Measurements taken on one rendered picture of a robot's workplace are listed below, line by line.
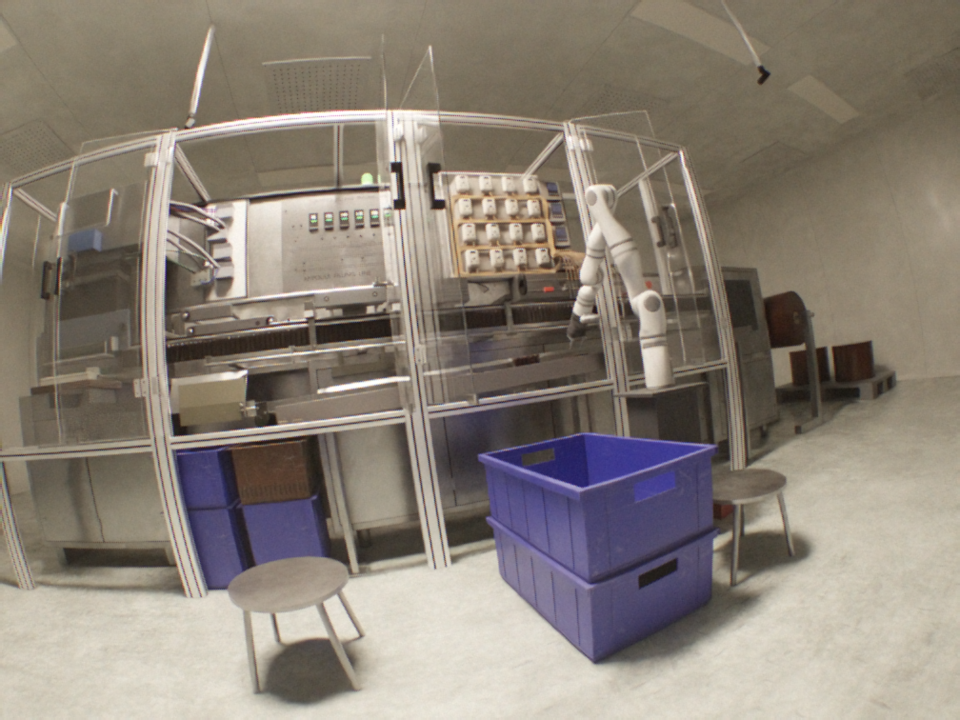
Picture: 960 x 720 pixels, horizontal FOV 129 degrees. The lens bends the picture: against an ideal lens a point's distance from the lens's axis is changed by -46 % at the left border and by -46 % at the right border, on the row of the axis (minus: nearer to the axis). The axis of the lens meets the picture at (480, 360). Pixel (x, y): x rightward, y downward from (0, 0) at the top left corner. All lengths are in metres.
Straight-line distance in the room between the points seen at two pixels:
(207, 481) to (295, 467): 0.34
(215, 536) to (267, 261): 1.27
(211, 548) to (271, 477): 0.38
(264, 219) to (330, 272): 0.45
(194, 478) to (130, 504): 0.54
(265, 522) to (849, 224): 5.80
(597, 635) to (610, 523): 0.26
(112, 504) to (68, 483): 0.28
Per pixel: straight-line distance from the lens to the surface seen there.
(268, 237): 2.21
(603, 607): 0.96
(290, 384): 2.05
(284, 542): 1.64
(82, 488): 2.26
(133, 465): 2.06
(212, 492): 1.65
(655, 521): 0.97
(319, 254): 2.14
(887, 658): 1.06
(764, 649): 1.06
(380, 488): 1.82
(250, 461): 1.59
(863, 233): 5.55
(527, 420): 1.94
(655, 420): 1.39
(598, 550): 0.89
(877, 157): 5.61
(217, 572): 1.75
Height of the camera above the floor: 0.66
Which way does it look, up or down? 3 degrees up
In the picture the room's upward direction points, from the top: 8 degrees counter-clockwise
